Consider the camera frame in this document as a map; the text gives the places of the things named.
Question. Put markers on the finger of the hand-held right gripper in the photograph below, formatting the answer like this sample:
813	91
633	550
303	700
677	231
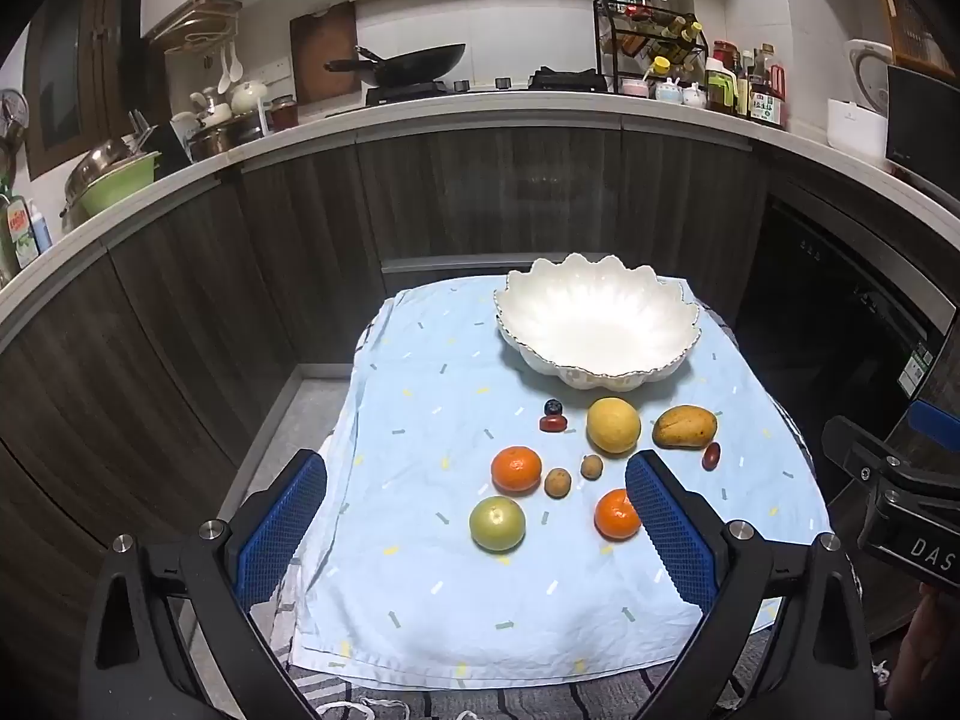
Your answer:
851	444
936	421

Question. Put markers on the white teapot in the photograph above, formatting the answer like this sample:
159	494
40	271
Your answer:
247	95

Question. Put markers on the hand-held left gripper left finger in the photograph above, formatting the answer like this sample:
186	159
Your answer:
281	532

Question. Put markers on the blue plastic bottle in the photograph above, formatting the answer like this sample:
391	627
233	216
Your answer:
42	229

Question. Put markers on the green oil bottle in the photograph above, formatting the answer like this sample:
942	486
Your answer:
720	86

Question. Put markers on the white hanging ladles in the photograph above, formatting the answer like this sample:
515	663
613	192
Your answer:
231	64

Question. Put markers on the pink ceramic condiment jar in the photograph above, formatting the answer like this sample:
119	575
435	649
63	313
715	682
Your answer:
636	86

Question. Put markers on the green dish soap bottle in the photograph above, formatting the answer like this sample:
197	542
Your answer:
21	229

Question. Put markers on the person's right hand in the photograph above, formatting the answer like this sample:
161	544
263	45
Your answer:
928	652

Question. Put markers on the black gas stove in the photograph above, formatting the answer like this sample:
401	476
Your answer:
562	81

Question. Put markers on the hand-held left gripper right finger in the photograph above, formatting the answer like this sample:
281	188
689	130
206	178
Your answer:
667	532

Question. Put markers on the white scalloped ceramic bowl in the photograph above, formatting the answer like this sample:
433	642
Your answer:
592	315

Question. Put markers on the ribbed glass wall cabinet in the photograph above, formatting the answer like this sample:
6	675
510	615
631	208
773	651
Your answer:
904	15

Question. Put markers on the red lid jar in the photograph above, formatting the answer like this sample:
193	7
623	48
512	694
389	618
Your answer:
724	51

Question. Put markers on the yellow mango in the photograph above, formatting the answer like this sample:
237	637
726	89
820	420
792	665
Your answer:
682	426

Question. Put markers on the dark brown framed door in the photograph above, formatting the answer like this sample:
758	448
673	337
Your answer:
75	52

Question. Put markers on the red grape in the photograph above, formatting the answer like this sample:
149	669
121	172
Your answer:
711	455
553	424

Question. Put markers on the black microwave oven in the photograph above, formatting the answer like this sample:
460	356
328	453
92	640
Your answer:
922	120

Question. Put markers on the orange tangerine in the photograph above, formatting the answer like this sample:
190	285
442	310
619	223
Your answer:
516	469
615	514

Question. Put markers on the steel cooking pot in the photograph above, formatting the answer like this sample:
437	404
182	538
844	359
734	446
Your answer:
221	139

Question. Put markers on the black knife block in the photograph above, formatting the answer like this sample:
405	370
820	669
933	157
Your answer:
157	146

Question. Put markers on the dark sauce bottle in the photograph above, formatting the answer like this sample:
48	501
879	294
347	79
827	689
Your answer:
752	69

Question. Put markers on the light blue confetti cloth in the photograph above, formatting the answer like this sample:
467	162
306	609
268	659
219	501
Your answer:
450	577

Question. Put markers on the white ceramic condiment jar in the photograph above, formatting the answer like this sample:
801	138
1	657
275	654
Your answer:
667	91
694	96

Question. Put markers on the large yellow citrus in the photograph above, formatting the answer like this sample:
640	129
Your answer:
613	425

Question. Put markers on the dark blueberry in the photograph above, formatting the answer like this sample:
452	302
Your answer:
553	408

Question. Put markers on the wooden hanging rack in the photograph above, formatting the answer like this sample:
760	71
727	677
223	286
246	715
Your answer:
202	26

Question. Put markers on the green plastic basin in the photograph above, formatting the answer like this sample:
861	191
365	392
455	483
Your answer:
120	180

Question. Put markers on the black built-in dishwasher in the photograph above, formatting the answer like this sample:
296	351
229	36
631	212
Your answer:
825	300

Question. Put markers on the black wok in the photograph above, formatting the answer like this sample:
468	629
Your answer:
420	64

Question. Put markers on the dark wood base cabinet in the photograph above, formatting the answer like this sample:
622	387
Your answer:
300	240

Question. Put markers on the steel mixing bowl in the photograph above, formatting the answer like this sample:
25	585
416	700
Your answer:
94	165

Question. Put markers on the wooden cutting board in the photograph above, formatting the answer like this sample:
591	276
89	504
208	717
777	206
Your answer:
322	37

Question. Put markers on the green apple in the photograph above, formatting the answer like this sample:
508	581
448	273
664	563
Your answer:
496	524

